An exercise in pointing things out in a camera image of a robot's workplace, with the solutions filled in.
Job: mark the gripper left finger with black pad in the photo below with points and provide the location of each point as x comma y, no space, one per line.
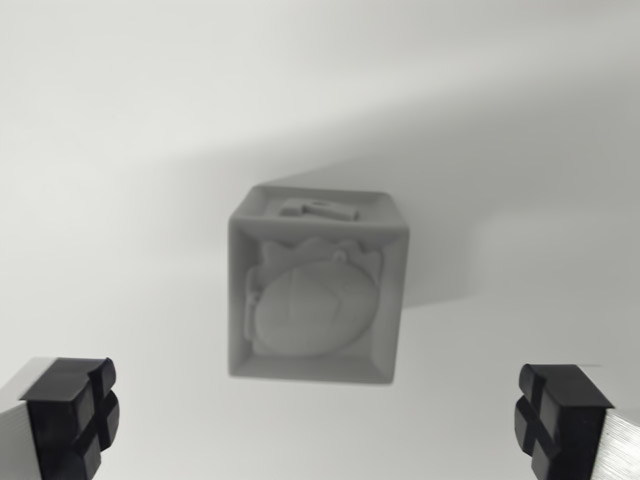
55,425

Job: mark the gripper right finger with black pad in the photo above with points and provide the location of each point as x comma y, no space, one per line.
575,425

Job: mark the grey embossed cube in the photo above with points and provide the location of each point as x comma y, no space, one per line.
315,305

